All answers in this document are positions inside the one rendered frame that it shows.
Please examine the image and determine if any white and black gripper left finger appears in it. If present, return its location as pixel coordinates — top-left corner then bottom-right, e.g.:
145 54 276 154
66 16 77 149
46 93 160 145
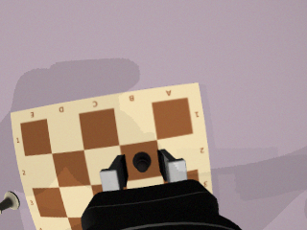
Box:
100 154 129 192

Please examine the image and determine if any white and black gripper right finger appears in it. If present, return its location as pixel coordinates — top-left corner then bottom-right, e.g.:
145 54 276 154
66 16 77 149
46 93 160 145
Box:
157 149 188 183

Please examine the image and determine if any brown and cream chessboard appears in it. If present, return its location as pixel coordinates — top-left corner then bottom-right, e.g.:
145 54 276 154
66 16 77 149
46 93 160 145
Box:
11 82 212 230

